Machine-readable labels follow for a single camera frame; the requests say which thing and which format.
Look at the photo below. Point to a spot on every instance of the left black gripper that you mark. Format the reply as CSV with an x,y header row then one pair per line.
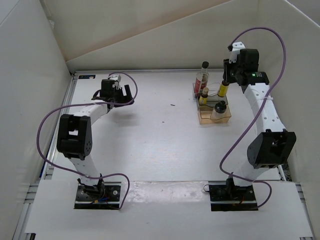
x,y
127,98

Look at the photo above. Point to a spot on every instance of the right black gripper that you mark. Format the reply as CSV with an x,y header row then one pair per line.
x,y
226,67

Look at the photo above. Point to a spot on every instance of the small yellow label bottle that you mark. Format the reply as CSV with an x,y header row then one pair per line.
x,y
204,96
223,89

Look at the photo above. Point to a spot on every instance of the tall red label sauce bottle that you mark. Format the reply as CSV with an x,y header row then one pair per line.
x,y
202,78

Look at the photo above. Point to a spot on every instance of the white powder jar black lid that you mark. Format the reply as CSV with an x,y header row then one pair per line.
x,y
218,113

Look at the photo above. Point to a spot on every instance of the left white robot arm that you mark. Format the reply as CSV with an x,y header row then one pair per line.
x,y
75,139

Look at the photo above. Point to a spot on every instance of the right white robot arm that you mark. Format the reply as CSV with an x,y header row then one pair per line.
x,y
273,143

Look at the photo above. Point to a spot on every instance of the tiered plastic condiment rack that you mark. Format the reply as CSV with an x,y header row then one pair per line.
x,y
204,111

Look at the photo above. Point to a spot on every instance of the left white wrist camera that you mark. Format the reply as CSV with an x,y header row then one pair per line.
x,y
115,80

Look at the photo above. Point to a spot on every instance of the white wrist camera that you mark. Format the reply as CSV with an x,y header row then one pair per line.
x,y
115,80
234,49

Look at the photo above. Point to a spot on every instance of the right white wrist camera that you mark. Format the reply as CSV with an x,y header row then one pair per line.
x,y
234,49

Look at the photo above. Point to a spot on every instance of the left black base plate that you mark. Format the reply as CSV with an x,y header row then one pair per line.
x,y
108,200

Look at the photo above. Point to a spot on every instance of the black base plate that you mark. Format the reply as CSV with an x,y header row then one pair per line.
x,y
242,199
108,200

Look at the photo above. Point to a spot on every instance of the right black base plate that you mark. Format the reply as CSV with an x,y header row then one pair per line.
x,y
242,199

